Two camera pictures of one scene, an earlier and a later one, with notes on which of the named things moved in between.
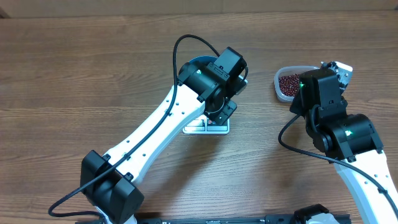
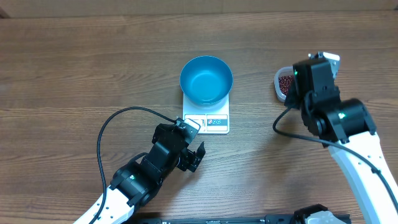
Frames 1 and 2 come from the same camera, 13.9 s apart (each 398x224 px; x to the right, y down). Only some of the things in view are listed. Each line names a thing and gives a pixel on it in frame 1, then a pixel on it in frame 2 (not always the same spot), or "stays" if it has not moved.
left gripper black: (231, 108) -> (191, 160)
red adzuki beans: (289, 84) stays
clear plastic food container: (286, 81) stays
